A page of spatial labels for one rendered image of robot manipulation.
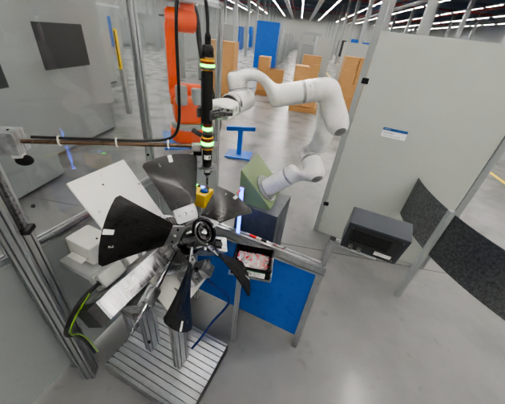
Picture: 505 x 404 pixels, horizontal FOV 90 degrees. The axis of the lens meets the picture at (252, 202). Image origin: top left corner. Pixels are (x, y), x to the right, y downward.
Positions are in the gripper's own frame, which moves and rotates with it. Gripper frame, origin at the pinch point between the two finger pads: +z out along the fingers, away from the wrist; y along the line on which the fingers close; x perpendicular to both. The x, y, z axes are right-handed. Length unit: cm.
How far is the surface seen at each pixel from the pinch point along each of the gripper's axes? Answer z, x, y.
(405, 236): -31, -42, -80
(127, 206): 29.3, -25.1, 10.4
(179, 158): -5.4, -23.3, 17.3
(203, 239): 12.4, -44.2, -6.5
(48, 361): 53, -141, 70
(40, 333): 49, -117, 70
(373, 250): -32, -55, -72
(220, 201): -15.4, -45.6, 2.4
